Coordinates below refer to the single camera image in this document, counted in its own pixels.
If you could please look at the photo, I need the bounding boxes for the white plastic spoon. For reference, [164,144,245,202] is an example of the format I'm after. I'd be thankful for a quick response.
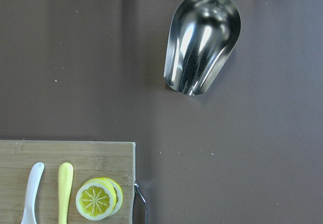
[21,162,44,223]

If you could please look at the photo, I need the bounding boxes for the steel metal scoop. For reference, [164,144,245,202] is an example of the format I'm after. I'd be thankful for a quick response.
[164,0,241,96]

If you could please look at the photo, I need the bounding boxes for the bamboo cutting board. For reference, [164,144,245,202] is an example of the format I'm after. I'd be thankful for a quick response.
[1,140,147,223]

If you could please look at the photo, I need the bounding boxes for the rear lemon slice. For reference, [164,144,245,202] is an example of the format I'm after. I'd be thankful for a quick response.
[100,177,123,216]

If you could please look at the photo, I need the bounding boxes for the yellow plastic knife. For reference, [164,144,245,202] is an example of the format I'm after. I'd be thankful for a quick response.
[58,162,74,223]

